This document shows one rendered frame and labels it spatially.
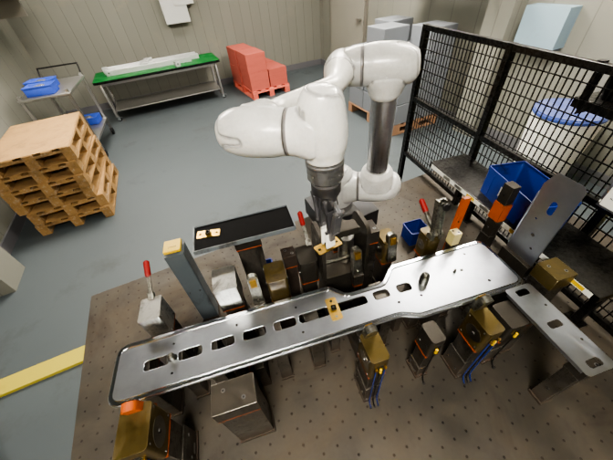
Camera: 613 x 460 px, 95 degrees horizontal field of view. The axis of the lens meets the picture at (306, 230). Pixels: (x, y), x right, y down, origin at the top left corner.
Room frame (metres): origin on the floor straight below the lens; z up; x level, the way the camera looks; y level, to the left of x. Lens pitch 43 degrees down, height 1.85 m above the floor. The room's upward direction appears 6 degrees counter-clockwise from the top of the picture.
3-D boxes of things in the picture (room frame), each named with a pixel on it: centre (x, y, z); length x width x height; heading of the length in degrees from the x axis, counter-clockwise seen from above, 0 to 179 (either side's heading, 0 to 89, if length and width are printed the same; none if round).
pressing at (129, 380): (0.49, -0.05, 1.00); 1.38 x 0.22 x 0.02; 102
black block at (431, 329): (0.38, -0.37, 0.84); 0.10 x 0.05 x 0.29; 12
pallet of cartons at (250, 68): (6.43, 0.65, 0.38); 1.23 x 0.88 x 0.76; 21
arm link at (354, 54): (1.13, -0.19, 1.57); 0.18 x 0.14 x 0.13; 167
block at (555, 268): (0.53, -0.81, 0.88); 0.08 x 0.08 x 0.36; 12
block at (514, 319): (0.42, -0.63, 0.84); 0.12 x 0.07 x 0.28; 12
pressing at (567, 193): (0.64, -0.78, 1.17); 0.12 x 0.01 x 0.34; 12
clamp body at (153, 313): (0.55, 0.55, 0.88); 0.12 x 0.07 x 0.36; 12
